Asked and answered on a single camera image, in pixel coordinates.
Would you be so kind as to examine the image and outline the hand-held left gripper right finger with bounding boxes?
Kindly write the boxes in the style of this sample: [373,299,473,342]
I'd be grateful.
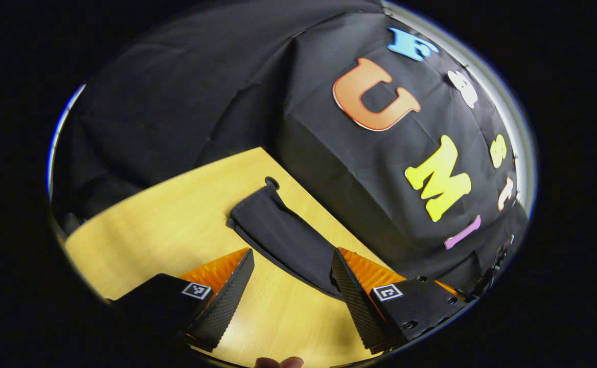
[331,247,476,355]

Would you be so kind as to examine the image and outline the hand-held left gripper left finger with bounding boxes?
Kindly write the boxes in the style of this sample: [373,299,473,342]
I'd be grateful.
[107,248,256,353]

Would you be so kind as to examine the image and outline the dark jeans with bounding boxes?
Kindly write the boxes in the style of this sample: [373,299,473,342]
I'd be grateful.
[227,185,360,301]

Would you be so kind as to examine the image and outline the black backdrop cloth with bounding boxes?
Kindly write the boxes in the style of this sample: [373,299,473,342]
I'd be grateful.
[51,0,530,296]

